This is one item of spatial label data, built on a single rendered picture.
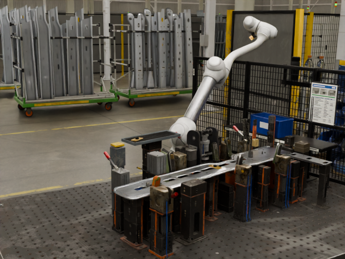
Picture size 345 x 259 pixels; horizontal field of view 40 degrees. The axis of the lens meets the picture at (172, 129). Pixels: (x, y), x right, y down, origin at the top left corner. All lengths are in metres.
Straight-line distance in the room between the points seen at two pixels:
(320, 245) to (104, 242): 1.17
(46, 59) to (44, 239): 7.05
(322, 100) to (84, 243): 1.96
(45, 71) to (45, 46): 0.47
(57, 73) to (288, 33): 5.78
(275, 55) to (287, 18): 0.42
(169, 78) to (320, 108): 7.96
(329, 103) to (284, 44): 1.77
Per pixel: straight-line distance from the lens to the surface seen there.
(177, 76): 10.85
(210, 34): 9.83
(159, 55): 10.90
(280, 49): 5.23
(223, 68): 3.57
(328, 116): 3.56
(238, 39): 5.80
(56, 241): 2.68
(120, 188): 2.52
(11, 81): 11.90
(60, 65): 9.83
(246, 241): 2.67
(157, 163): 2.72
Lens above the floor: 1.88
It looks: 13 degrees down
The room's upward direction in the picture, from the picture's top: 1 degrees clockwise
